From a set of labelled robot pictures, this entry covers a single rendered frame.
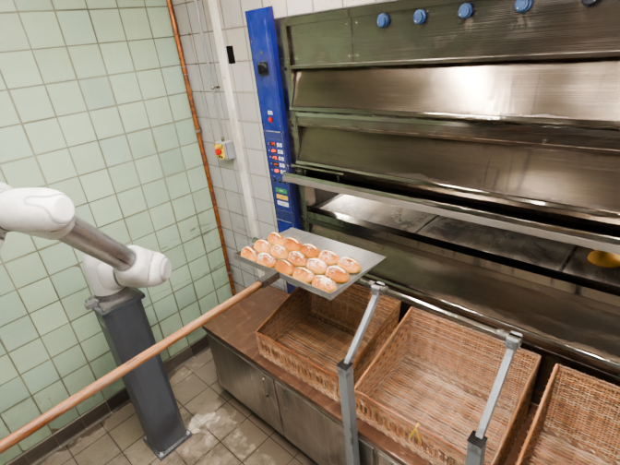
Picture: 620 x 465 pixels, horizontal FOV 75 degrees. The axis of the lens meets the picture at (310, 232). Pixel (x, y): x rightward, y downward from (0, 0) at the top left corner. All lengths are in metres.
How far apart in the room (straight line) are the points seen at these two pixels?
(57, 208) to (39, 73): 1.09
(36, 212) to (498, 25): 1.50
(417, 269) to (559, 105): 0.87
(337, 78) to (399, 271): 0.90
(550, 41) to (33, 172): 2.22
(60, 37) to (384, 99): 1.58
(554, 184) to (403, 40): 0.72
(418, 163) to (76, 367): 2.22
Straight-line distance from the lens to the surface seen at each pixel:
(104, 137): 2.52
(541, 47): 1.48
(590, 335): 1.74
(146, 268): 1.87
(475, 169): 1.59
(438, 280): 1.86
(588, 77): 1.46
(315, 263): 1.59
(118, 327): 2.14
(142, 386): 2.36
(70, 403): 1.36
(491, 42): 1.52
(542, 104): 1.46
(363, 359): 1.89
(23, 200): 1.48
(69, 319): 2.70
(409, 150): 1.71
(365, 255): 1.72
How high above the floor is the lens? 2.03
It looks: 26 degrees down
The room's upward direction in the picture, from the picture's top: 7 degrees counter-clockwise
